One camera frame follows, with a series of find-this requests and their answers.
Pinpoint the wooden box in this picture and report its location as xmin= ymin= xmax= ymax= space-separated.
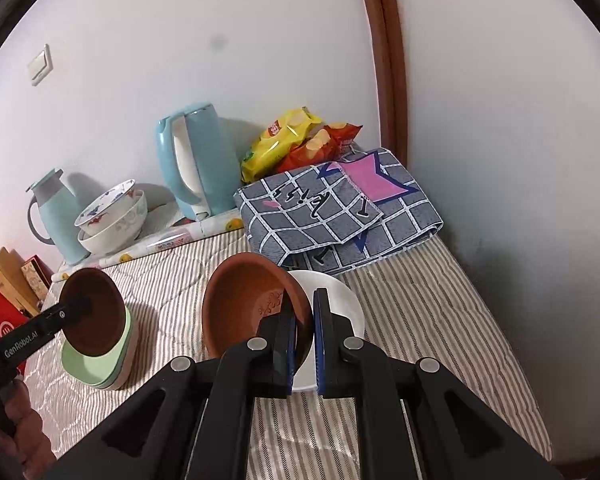
xmin=0 ymin=247 xmax=41 ymax=318

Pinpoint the grey checkered folded cloth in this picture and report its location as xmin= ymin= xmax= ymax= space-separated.
xmin=234 ymin=147 xmax=443 ymax=276

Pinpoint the small brown clay bowl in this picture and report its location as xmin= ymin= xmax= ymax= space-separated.
xmin=58 ymin=268 xmax=127 ymax=358
xmin=201 ymin=253 xmax=313 ymax=376

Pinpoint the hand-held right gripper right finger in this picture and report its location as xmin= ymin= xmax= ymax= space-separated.
xmin=312 ymin=287 xmax=566 ymax=480

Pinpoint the brown wooden door frame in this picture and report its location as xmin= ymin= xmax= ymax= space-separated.
xmin=355 ymin=0 xmax=416 ymax=166

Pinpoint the light blue electric kettle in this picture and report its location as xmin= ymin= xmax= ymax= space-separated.
xmin=155 ymin=102 xmax=241 ymax=222

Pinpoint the person's left hand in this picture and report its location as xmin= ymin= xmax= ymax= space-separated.
xmin=2 ymin=379 xmax=58 ymax=467

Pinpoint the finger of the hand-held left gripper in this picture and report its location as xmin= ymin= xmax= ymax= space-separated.
xmin=55 ymin=295 xmax=94 ymax=332

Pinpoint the red chip bag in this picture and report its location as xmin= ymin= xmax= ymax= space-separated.
xmin=275 ymin=121 xmax=363 ymax=176

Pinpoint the yellow chip bag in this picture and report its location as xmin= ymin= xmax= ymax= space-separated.
xmin=240 ymin=106 xmax=326 ymax=184

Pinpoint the white wall switch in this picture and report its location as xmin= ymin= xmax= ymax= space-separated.
xmin=27 ymin=44 xmax=54 ymax=87

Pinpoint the striped tablecloth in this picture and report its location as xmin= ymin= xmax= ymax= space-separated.
xmin=15 ymin=232 xmax=553 ymax=480

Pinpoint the white patterned ceramic bowl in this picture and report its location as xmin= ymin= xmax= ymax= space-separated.
xmin=77 ymin=190 xmax=148 ymax=256

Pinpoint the floral ceramic bowl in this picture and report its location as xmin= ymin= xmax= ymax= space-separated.
xmin=75 ymin=179 xmax=137 ymax=233

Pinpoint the green plastic plate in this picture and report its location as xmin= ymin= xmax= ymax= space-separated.
xmin=61 ymin=305 xmax=132 ymax=390

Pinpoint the red box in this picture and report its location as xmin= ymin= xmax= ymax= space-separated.
xmin=0 ymin=287 xmax=31 ymax=376

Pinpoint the pink plastic plate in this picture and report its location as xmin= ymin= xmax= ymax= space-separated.
xmin=97 ymin=310 xmax=140 ymax=392

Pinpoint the patterned cardboard box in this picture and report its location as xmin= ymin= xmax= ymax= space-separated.
xmin=21 ymin=255 xmax=55 ymax=301

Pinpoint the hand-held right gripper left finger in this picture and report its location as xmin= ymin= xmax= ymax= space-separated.
xmin=45 ymin=302 xmax=301 ymax=480

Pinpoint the white printed paper roll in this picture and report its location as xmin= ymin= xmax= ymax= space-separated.
xmin=50 ymin=210 xmax=245 ymax=285

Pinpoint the light blue thermos jug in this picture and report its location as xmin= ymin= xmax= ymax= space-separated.
xmin=26 ymin=168 xmax=92 ymax=266

